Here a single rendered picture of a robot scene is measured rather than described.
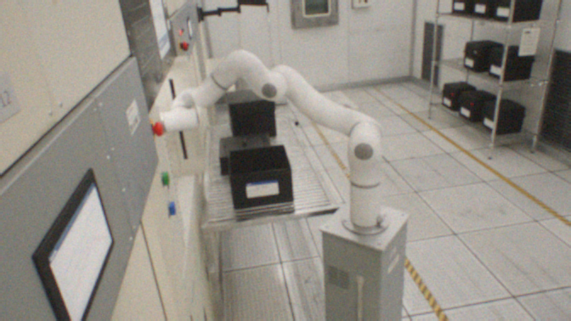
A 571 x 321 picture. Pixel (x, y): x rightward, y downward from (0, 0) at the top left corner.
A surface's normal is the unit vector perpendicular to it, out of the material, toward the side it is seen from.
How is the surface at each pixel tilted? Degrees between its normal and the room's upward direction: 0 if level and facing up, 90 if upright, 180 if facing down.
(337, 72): 90
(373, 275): 90
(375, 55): 90
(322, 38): 90
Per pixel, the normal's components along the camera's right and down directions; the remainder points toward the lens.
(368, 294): -0.59, 0.37
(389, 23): 0.16, 0.40
